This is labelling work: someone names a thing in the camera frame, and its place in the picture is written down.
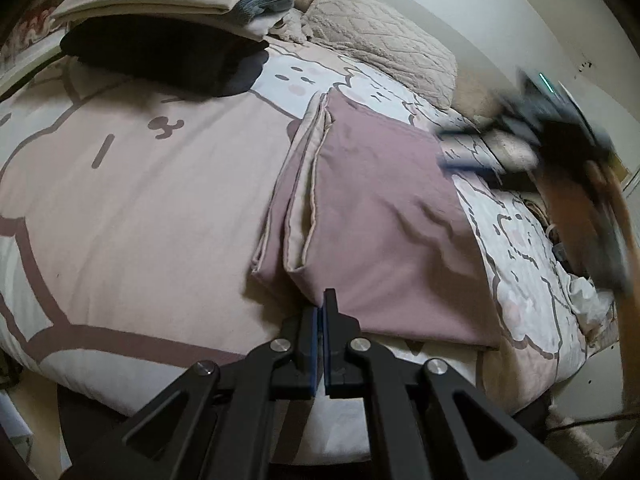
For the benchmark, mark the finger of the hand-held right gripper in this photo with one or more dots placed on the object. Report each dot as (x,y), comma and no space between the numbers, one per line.
(470,167)
(465,135)

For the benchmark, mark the folded blue jeans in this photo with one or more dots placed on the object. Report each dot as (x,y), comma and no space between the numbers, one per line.
(265,0)

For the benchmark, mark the folded black clothes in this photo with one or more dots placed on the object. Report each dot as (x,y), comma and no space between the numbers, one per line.
(165,55)

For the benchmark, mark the cream wall cabinet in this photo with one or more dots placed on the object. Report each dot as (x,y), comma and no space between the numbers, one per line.
(620,167)

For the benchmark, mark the white cloth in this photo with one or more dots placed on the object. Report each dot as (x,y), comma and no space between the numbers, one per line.
(590,305)

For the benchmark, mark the large textured beige pillow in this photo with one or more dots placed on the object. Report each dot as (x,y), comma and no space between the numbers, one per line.
(380,40)

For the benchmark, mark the printed bear blanket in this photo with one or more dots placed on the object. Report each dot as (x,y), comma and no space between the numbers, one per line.
(125,210)

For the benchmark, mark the mauve pink garment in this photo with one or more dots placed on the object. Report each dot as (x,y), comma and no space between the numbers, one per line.
(380,210)

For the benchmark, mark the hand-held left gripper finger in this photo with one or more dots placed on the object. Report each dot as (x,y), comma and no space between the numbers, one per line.
(326,350)
(313,350)

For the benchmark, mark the long beige bolster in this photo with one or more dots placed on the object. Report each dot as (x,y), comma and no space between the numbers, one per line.
(475,95)

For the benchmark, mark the beige fluffy rug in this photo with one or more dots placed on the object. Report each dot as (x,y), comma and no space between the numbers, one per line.
(585,450)

